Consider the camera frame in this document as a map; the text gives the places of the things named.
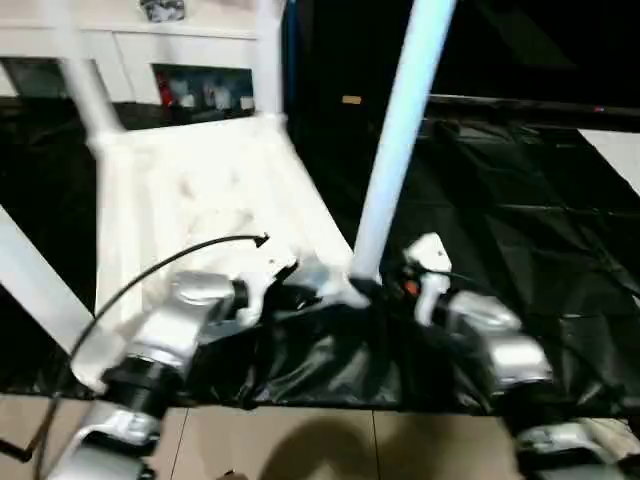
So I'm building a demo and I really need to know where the white flat board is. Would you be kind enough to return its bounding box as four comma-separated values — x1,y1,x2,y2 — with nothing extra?
577,128,640,195

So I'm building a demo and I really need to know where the white plastic table leg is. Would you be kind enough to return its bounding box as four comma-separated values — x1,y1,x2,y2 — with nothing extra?
253,0,290,129
47,0,126,149
0,204,96,357
348,0,459,284

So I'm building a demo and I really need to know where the red packet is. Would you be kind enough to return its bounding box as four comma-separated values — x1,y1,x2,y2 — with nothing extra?
154,72,174,106

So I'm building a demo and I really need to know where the black stand leg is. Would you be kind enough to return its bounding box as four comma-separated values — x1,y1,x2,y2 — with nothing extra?
0,399,54,462

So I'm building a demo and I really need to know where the long black bar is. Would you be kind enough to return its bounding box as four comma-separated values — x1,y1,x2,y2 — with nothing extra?
428,94,640,120

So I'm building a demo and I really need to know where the black mat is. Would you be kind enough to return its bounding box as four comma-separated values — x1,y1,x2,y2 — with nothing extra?
0,94,640,416

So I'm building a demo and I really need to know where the black and white bag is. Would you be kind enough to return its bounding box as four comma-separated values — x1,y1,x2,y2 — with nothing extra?
139,0,187,22

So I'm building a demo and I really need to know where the white glass-door cabinet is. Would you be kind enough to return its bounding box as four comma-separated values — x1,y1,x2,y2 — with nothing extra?
0,0,286,119

